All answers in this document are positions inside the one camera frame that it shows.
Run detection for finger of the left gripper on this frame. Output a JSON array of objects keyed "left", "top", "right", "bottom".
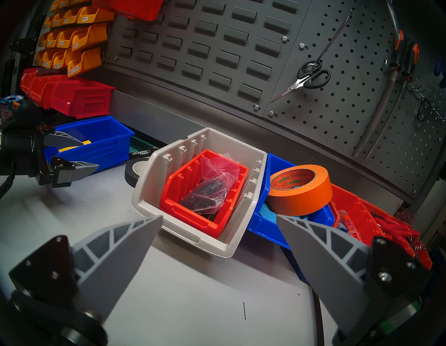
[
  {"left": 52, "top": 157, "right": 100, "bottom": 188},
  {"left": 44, "top": 131, "right": 84, "bottom": 147}
]

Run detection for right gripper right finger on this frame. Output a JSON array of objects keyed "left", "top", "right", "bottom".
[{"left": 276, "top": 215, "right": 431, "bottom": 344}]

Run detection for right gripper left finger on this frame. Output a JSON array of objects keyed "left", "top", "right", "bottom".
[{"left": 9, "top": 216, "right": 164, "bottom": 321}]

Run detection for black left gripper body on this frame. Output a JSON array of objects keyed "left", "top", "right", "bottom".
[{"left": 0, "top": 101, "right": 53, "bottom": 186}]

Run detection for blue plastic storage bin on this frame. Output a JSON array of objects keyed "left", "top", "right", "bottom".
[
  {"left": 247, "top": 153, "right": 337, "bottom": 250},
  {"left": 44, "top": 116, "right": 135, "bottom": 173}
]

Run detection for large beige storage bin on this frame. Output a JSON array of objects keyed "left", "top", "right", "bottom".
[{"left": 132, "top": 127, "right": 268, "bottom": 258}]

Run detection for orange masking tape roll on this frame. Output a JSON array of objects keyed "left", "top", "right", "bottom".
[{"left": 267, "top": 165, "right": 333, "bottom": 217}]

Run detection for red tool white lettering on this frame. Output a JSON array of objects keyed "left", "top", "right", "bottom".
[{"left": 375, "top": 216, "right": 421, "bottom": 245}]

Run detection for red parts bin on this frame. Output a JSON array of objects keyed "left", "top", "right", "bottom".
[
  {"left": 20, "top": 68, "right": 39, "bottom": 95},
  {"left": 41, "top": 77, "right": 63, "bottom": 109},
  {"left": 51, "top": 80, "right": 115, "bottom": 119},
  {"left": 30, "top": 74, "right": 49, "bottom": 103}
]

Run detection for black metal rod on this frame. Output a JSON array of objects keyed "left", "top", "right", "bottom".
[{"left": 311, "top": 289, "right": 325, "bottom": 346}]

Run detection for black tape roll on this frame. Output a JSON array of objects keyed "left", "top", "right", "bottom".
[{"left": 124, "top": 157, "right": 150, "bottom": 188}]

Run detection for black permanent marker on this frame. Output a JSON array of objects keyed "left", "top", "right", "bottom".
[{"left": 129, "top": 148, "right": 157, "bottom": 160}]

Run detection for green cutting mat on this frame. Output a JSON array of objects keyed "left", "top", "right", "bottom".
[{"left": 129, "top": 136, "right": 164, "bottom": 155}]

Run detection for black metal stand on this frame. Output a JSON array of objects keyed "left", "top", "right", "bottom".
[{"left": 0, "top": 35, "right": 35, "bottom": 93}]

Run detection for blue microfibre cloth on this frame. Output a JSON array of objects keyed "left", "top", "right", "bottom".
[{"left": 260, "top": 202, "right": 309, "bottom": 224}]

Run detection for clear bag of hardware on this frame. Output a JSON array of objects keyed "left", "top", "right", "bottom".
[{"left": 179, "top": 153, "right": 241, "bottom": 215}]

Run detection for orange-red hanging bin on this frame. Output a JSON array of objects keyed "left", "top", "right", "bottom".
[{"left": 92, "top": 0, "right": 164, "bottom": 21}]

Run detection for large grey pegboard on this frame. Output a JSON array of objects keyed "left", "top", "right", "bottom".
[{"left": 265, "top": 0, "right": 446, "bottom": 204}]

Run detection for black carabiner hook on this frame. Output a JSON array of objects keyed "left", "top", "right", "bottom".
[{"left": 417, "top": 98, "right": 433, "bottom": 122}]

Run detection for blue spring clamps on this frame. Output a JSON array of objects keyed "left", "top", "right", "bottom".
[{"left": 434, "top": 54, "right": 446, "bottom": 88}]

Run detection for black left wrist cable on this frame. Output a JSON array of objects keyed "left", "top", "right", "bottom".
[{"left": 0, "top": 174, "right": 16, "bottom": 200}]

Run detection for red wire spool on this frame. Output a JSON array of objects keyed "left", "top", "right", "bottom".
[{"left": 0, "top": 95, "right": 24, "bottom": 121}]

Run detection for grey louvred wall panel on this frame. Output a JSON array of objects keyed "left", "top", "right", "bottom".
[{"left": 105, "top": 0, "right": 303, "bottom": 117}]

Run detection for black handled scissors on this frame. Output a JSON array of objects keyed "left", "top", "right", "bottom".
[{"left": 271, "top": 10, "right": 353, "bottom": 103}]

